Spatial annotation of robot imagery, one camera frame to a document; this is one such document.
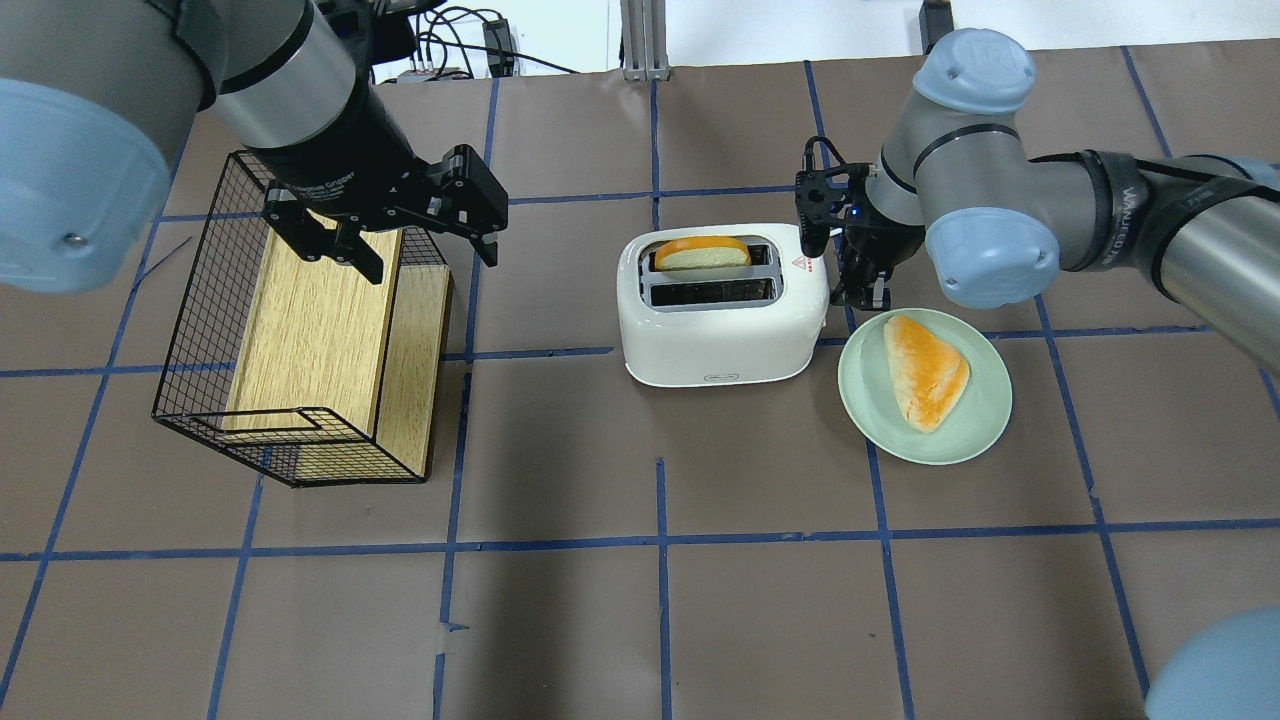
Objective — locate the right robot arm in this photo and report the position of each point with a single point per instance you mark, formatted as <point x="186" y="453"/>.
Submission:
<point x="1154" y="282"/>

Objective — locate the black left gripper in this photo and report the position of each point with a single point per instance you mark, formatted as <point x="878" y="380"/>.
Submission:
<point x="345" y="152"/>

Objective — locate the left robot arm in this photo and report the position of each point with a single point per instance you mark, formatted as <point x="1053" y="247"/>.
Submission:
<point x="98" y="96"/>

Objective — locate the triangular bread on plate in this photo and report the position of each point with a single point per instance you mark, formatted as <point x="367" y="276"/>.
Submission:
<point x="928" y="376"/>

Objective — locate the wooden shelf block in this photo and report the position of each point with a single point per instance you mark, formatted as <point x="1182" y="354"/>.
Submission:
<point x="335" y="377"/>

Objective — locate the black wire basket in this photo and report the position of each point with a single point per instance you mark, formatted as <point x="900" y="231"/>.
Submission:
<point x="201" y="361"/>

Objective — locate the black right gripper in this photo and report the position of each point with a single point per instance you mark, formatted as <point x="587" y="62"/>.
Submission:
<point x="872" y="256"/>

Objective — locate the aluminium frame post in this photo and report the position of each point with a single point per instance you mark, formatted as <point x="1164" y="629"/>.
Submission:
<point x="644" y="51"/>

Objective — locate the light green plate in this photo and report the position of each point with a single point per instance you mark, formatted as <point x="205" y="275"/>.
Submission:
<point x="978" y="421"/>

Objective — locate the bread slice in toaster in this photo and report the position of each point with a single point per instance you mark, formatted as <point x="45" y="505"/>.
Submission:
<point x="710" y="251"/>

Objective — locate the white toaster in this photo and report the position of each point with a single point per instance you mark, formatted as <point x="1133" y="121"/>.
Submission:
<point x="724" y="326"/>

